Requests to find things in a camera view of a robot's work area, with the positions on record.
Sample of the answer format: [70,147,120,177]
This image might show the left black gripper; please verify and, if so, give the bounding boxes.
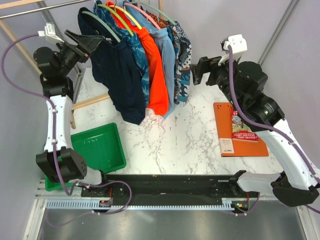
[57,30,103,77]

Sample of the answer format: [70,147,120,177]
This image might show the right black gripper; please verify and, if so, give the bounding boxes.
[191,51,243,108]

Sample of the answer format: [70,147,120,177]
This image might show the navy blue shorts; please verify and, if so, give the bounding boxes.
[77,7,146,125]

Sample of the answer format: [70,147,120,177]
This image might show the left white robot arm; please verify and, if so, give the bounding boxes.
[33,30,110,197]

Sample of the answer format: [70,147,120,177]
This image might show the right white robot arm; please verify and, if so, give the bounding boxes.
[190,56,320,207]

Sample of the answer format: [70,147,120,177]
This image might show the patterned grey orange shorts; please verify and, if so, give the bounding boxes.
[147,12,192,107]

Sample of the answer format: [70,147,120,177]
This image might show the blue patterned hanging shorts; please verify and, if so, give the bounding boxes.
[93,0,150,107]

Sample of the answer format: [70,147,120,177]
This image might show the lime green hanger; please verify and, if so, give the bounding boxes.
[95,0,135,37]

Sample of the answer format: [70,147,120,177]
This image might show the light blue hanging shorts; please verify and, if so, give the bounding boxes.
[117,0,175,119]

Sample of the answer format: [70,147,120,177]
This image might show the yellow hanger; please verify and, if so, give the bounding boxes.
[113,5,142,30]

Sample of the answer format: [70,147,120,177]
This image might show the orange hanging shorts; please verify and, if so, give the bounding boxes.
[105,1,169,117]

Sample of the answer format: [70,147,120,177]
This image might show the pink hanger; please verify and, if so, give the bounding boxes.
[124,2,161,30]

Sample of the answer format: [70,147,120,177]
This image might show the mint green loaded hanger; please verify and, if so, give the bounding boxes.
[130,0,176,26]

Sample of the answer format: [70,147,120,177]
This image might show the orange notebook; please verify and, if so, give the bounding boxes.
[213,102,269,157]

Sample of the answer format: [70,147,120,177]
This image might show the red green children's book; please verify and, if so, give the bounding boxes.
[230,106,259,143]

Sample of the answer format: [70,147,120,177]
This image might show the green plastic tray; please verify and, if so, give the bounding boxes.
[56,122,127,187]

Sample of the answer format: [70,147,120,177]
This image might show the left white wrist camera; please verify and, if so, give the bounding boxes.
[37,22,65,45]

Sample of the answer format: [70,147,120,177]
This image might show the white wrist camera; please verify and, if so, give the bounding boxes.
[37,22,65,45]
[218,34,248,66]

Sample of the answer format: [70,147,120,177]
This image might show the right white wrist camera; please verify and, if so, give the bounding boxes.
[218,34,248,66]

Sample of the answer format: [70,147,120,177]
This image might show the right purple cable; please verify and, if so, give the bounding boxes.
[228,44,320,217]

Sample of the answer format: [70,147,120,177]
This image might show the purple cable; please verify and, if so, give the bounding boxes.
[1,33,133,227]
[228,44,320,217]

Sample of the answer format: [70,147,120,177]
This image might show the metal clothes rail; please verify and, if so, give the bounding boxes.
[0,0,88,20]

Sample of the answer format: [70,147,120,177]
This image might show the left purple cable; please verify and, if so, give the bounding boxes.
[1,33,133,227]

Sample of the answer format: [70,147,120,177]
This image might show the wooden clothes rack frame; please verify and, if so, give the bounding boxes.
[0,0,110,129]

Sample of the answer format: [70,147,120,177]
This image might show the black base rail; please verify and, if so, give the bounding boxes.
[81,174,258,206]

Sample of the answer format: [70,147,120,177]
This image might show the white slotted cable duct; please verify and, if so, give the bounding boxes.
[45,199,249,211]

